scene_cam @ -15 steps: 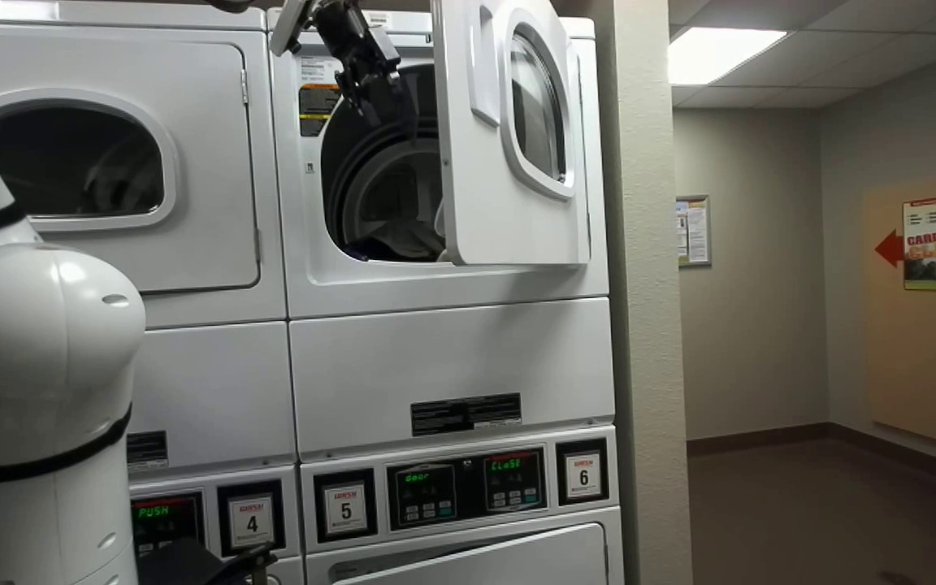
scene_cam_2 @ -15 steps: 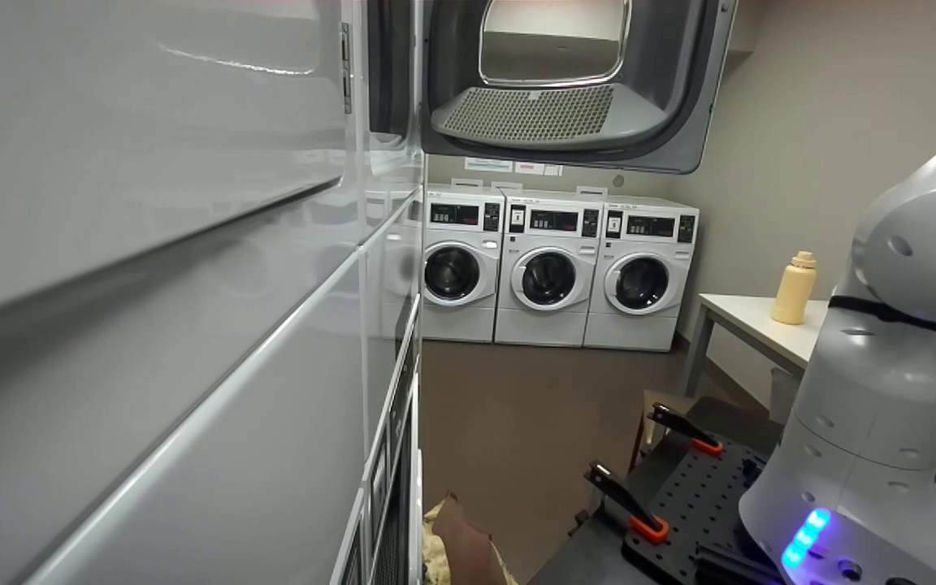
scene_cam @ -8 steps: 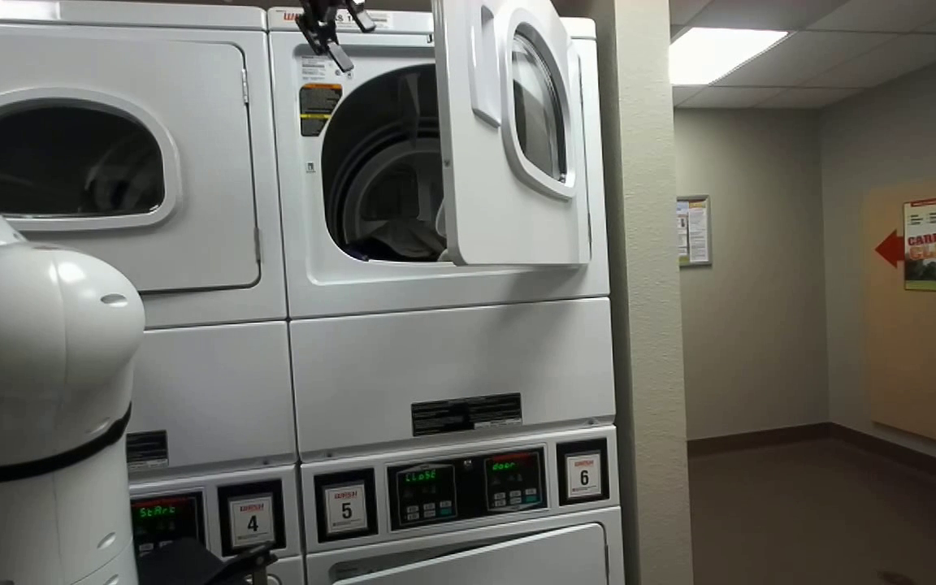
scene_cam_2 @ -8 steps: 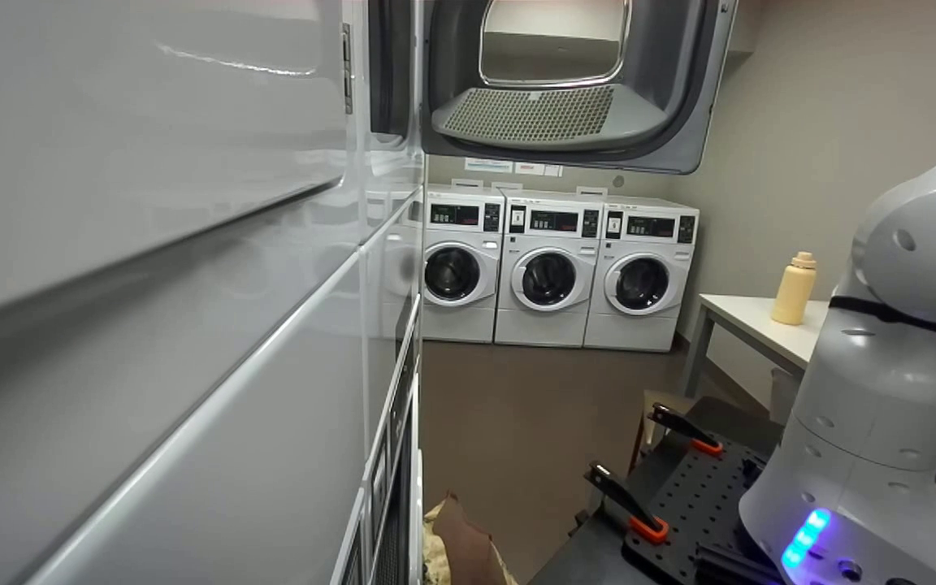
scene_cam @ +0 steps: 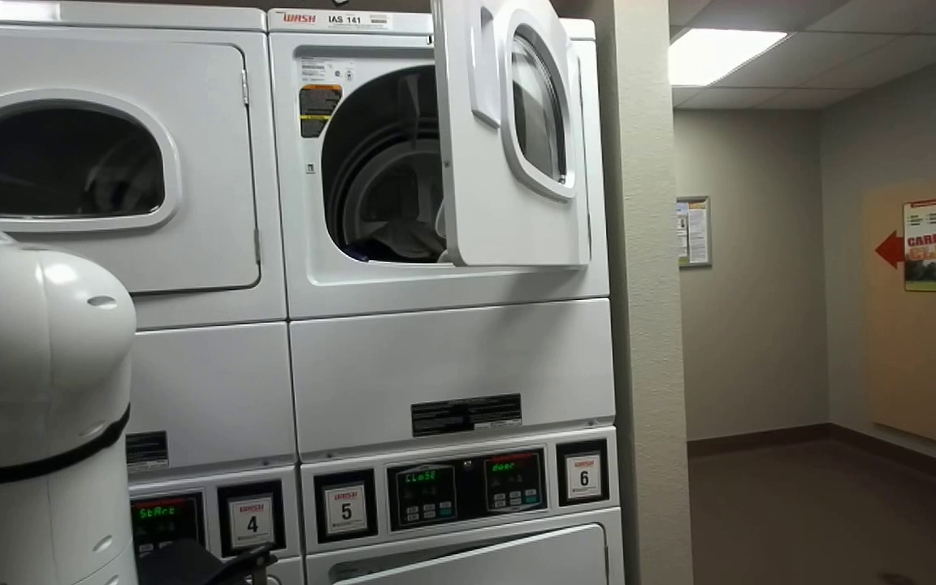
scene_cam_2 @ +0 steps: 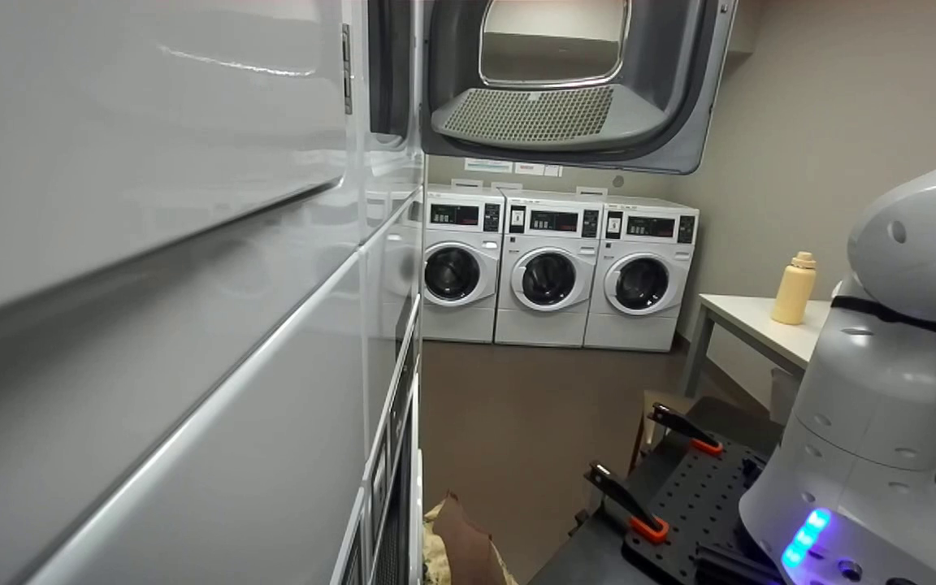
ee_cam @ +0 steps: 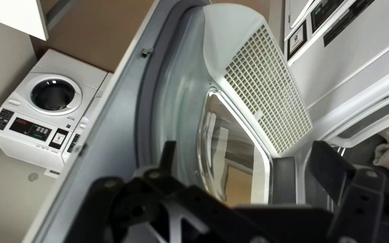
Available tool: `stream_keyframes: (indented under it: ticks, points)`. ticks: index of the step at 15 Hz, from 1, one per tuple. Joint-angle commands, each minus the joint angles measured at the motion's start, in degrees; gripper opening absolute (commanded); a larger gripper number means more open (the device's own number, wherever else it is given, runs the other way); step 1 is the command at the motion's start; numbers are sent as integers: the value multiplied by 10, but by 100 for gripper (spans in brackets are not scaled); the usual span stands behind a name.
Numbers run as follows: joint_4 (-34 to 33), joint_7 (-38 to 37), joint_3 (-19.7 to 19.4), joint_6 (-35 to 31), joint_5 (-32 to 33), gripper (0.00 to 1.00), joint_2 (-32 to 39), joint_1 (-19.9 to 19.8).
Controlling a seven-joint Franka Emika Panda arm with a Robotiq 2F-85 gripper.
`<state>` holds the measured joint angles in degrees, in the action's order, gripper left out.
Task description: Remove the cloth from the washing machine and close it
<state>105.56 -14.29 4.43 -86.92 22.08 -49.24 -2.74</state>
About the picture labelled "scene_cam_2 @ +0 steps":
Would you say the black clamp with orange tip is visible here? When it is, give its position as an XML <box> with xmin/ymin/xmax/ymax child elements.
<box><xmin>583</xmin><ymin>461</ymin><xmax>672</xmax><ymax>546</ymax></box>
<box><xmin>648</xmin><ymin>398</ymin><xmax>729</xmax><ymax>461</ymax></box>

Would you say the white folding table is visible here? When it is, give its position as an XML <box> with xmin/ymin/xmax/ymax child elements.
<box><xmin>682</xmin><ymin>289</ymin><xmax>936</xmax><ymax>492</ymax></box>

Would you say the white stacked dryer numbered four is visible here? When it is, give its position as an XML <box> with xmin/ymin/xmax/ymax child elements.
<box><xmin>0</xmin><ymin>0</ymin><xmax>366</xmax><ymax>585</ymax></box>

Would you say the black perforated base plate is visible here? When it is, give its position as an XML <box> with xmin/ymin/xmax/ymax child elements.
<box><xmin>530</xmin><ymin>393</ymin><xmax>819</xmax><ymax>585</ymax></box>

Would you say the yellow plastic bottle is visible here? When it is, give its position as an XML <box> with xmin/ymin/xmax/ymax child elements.
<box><xmin>769</xmin><ymin>246</ymin><xmax>822</xmax><ymax>327</ymax></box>

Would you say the white front load washer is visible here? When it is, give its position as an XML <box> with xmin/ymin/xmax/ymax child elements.
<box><xmin>583</xmin><ymin>198</ymin><xmax>701</xmax><ymax>353</ymax></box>
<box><xmin>494</xmin><ymin>193</ymin><xmax>608</xmax><ymax>352</ymax></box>
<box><xmin>416</xmin><ymin>189</ymin><xmax>511</xmax><ymax>348</ymax></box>

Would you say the white stacked dryer numbered five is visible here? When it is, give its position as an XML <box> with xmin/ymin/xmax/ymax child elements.
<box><xmin>342</xmin><ymin>0</ymin><xmax>429</xmax><ymax>585</ymax></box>

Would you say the white dryer door with handle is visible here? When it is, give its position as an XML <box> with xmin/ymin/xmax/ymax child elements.
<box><xmin>420</xmin><ymin>0</ymin><xmax>740</xmax><ymax>175</ymax></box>

